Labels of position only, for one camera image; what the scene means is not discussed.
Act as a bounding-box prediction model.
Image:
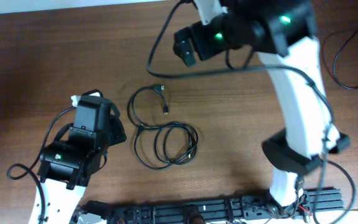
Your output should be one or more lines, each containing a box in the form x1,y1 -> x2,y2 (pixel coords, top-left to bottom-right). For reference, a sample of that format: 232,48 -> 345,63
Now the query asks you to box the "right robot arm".
173,1 -> 349,218

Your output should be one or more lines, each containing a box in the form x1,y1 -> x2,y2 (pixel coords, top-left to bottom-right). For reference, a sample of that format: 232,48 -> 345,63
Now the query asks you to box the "right camera cable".
146,0 -> 357,224

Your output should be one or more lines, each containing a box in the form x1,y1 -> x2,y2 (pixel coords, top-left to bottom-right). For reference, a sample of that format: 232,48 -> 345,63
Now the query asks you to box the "camera cable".
6,88 -> 105,224
146,0 -> 357,224

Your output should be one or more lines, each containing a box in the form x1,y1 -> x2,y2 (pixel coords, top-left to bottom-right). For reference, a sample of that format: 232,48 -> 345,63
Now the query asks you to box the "black USB cable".
321,26 -> 358,90
126,84 -> 199,171

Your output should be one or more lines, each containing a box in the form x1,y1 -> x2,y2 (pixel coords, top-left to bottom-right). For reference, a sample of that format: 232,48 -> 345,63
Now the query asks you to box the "left camera cable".
6,88 -> 105,224

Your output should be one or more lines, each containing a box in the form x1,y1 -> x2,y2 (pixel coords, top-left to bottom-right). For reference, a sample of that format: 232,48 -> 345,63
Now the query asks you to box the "black aluminium mounting rail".
73,187 -> 345,224

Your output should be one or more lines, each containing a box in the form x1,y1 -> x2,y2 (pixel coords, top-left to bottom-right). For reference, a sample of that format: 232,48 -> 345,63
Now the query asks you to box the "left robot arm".
29,95 -> 126,223

